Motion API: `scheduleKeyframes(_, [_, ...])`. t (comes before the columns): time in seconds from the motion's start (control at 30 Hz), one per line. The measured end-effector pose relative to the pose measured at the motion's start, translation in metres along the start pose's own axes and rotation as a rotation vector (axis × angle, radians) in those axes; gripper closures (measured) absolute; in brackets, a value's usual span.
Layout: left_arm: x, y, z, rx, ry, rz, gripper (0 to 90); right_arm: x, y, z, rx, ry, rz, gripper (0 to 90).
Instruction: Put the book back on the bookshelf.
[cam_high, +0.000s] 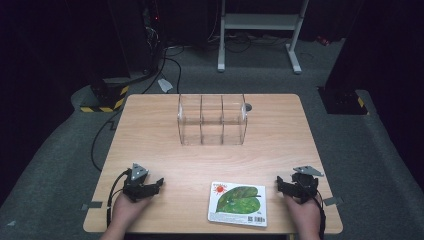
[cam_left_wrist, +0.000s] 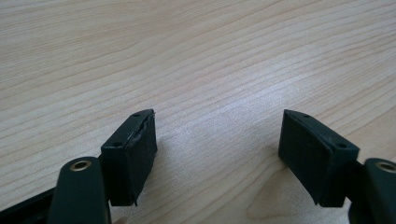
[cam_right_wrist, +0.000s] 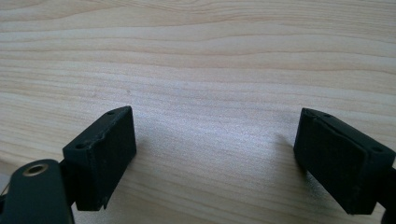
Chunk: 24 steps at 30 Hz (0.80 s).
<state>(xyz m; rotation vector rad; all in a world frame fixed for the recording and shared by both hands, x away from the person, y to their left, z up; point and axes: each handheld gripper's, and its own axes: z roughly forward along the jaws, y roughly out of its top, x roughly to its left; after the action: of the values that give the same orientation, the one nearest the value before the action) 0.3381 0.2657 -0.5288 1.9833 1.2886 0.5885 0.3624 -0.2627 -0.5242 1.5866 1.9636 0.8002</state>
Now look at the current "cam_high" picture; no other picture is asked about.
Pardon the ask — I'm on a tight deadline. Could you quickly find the white metal stand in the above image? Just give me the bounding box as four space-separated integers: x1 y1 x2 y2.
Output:
217 0 309 75

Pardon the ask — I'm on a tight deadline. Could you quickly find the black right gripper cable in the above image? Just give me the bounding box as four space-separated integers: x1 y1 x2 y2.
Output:
312 188 327 240

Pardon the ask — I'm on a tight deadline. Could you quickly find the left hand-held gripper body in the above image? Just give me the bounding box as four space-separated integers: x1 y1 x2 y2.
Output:
122 162 151 203

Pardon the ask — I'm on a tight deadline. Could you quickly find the person's right hand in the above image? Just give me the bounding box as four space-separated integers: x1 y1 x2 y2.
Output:
283 194 323 234

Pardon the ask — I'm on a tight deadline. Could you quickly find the black yellow striped stand base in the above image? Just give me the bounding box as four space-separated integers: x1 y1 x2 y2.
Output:
79 78 130 114

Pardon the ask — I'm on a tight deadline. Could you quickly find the person's left hand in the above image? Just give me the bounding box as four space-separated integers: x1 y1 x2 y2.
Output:
111 192 153 231

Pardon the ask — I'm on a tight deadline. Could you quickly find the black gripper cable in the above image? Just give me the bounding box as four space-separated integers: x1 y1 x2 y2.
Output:
105 168 132 229
312 188 327 240

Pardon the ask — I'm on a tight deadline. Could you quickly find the dark equipment rack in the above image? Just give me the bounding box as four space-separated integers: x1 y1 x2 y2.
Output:
108 0 168 76

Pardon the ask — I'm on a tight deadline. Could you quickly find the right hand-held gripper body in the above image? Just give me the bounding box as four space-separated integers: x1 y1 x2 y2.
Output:
289 165 325 205

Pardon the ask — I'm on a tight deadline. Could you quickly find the green leaf picture book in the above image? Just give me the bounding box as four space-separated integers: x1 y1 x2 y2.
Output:
207 181 269 228

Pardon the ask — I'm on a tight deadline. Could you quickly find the grey tape piece on floor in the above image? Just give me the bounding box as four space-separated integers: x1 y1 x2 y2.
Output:
157 78 174 94

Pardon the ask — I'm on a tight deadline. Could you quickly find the tangle of cables under stand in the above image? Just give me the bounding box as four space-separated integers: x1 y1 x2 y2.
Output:
207 31 292 54

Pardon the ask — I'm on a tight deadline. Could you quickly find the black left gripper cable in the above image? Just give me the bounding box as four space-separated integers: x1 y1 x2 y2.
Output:
105 168 132 229

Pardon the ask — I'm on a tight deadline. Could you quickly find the grey tape strip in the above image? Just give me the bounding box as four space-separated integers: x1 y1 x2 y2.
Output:
81 201 104 211
322 196 344 207

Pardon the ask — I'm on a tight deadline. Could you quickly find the black looped floor cable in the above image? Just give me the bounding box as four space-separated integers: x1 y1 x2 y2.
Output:
142 44 186 95

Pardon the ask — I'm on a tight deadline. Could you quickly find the clear acrylic divided rack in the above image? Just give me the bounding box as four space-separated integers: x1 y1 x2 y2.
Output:
176 93 249 147

